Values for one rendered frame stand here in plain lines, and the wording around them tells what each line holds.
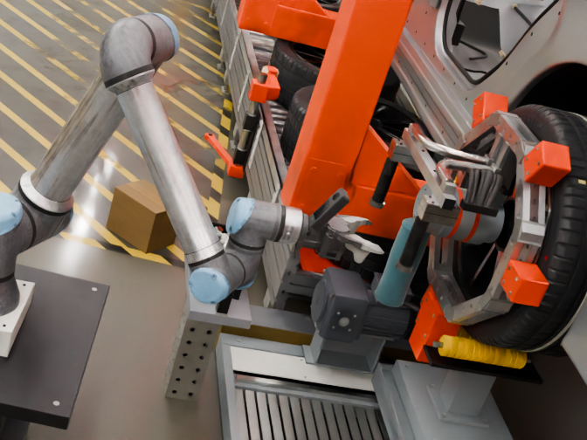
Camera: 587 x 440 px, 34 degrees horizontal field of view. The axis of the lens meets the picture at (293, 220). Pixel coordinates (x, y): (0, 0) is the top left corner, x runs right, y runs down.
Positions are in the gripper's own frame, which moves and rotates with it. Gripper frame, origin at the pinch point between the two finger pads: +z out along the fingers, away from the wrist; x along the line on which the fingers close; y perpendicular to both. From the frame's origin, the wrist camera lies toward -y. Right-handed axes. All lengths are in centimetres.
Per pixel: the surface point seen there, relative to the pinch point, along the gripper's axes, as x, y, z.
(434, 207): 2.2, -11.5, 10.0
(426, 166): -13.9, -15.0, 10.9
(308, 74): -221, 35, 25
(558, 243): 12.2, -13.5, 38.7
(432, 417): -10, 60, 40
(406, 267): 1.7, 6.4, 9.3
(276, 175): -122, 45, 1
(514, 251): 9.7, -7.7, 30.3
